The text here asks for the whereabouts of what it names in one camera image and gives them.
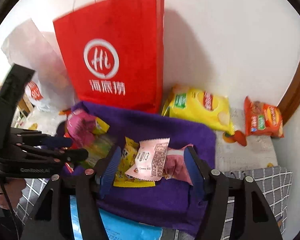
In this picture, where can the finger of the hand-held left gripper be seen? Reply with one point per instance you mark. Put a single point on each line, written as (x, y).
(75, 155)
(62, 142)

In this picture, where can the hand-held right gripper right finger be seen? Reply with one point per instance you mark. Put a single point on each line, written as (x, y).
(193, 172)

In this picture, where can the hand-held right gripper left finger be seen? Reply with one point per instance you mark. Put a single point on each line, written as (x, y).
(111, 172)

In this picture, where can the red candy packet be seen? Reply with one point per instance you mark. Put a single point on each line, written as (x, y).
(70, 167)

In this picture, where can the pink ribbed snack packet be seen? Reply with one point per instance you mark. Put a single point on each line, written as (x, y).
(177, 165)

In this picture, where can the magenta snack packet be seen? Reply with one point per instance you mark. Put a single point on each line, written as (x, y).
(80, 126)

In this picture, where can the yellow snack packet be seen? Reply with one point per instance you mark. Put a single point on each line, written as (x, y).
(128, 155)

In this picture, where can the green triangular snack packet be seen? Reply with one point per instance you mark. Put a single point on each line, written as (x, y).
(101, 145)

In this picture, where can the pale pink strawberry packet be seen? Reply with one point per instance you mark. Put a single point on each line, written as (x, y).
(150, 160)

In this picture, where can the person's left hand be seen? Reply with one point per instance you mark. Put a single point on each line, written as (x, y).
(15, 188)

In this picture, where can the purple towel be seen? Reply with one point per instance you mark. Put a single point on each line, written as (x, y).
(165, 205)

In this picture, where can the light blue tissue pack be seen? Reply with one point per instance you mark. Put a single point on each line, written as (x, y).
(120, 227)

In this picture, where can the yellow chip bag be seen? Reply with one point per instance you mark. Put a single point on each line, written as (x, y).
(197, 107)

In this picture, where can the grey checkered blanket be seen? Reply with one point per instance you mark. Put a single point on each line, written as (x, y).
(265, 192)

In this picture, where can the orange chip bag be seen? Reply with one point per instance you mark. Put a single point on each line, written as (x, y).
(263, 118)

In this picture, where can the white plastic bag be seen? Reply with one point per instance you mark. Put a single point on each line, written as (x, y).
(32, 52)

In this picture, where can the red paper bag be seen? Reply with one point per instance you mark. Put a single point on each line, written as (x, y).
(110, 42)

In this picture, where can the brown wooden door frame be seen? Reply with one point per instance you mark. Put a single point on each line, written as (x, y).
(297, 80)

